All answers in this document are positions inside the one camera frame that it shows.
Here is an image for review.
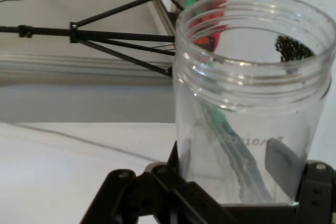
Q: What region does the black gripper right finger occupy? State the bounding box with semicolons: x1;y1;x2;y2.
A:
264;141;336;224

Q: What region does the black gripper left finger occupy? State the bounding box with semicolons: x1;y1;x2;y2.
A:
80;140;237;224

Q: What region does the clear plastic jar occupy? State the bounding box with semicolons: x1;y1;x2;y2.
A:
173;0;336;206

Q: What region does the black tripod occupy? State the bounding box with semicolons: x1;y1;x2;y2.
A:
0;0;221;78

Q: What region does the aluminium wall rail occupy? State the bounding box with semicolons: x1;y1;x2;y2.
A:
132;0;184;41

